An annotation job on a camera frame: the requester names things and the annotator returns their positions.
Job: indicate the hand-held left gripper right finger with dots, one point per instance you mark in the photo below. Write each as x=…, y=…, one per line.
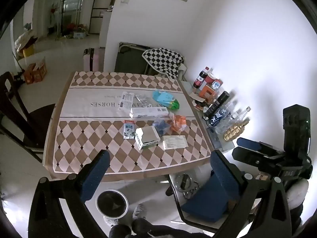
x=224, y=176

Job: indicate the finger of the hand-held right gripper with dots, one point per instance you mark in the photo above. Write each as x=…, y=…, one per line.
x=247, y=142
x=245, y=155

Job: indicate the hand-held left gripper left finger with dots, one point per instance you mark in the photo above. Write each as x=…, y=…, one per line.
x=95, y=174

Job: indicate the black round trash bin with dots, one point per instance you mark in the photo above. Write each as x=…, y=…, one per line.
x=112, y=203

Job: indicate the white medicine box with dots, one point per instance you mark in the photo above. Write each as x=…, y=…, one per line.
x=125, y=101

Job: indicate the person's right forearm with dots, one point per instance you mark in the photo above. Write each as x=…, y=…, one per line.
x=297, y=193

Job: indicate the gold grenade-shaped bottle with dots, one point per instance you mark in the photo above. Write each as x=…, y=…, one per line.
x=232, y=131

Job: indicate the brown checkered tablecloth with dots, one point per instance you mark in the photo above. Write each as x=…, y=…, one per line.
x=111, y=151

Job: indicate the clear glass bottle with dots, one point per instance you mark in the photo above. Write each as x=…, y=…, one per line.
x=239, y=115

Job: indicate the glass side table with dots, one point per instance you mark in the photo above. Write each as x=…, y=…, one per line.
x=218, y=140

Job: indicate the black chair with blue cushion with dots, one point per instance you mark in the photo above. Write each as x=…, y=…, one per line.
x=205, y=203

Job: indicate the blue label water bottle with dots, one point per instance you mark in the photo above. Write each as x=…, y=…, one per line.
x=218, y=118

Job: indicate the round metal lid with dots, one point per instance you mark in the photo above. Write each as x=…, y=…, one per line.
x=182, y=181

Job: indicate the wooden dining table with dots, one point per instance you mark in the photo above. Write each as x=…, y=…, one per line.
x=138, y=175

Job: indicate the black spray can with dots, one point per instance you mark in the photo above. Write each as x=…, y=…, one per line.
x=216, y=104

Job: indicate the small milk carton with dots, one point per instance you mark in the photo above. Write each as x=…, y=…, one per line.
x=128, y=129

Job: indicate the grey shoe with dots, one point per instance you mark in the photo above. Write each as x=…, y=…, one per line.
x=139, y=210

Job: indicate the white paper sachet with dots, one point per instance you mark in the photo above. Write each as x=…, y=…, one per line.
x=174, y=142

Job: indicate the small white cardboard box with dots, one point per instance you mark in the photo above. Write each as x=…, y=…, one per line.
x=147, y=137

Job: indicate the orange carton box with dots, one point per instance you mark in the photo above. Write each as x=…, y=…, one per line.
x=207, y=92

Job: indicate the orange plastic bag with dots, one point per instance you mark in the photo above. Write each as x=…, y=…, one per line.
x=178, y=122

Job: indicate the red paper cup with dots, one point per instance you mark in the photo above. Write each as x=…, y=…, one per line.
x=210, y=78

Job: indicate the blue plastic wrapper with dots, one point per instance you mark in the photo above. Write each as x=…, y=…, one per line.
x=161, y=127

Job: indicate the cola bottle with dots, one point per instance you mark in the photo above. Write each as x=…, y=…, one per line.
x=199, y=78

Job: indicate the long white toothpaste box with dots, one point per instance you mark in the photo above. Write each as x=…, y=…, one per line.
x=148, y=112

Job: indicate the green snack packet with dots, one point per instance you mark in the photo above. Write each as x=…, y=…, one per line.
x=174, y=104

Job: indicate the silver blister pack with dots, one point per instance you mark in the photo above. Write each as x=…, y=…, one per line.
x=144, y=99

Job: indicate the teal plastic bag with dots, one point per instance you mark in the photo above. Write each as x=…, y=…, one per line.
x=162, y=96

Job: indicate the dark wooden chair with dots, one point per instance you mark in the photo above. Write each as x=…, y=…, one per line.
x=14, y=114

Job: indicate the pink suitcase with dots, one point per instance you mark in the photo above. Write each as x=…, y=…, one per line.
x=92, y=59

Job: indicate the black white checkered cloth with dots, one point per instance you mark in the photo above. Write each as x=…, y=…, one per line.
x=163, y=59

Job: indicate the orange cardboard box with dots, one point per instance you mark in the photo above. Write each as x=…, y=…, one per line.
x=34, y=72

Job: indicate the dark green folding bed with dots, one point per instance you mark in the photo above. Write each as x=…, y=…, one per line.
x=132, y=59

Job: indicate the yellow box with white bag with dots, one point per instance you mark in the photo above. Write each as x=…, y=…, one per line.
x=24, y=45

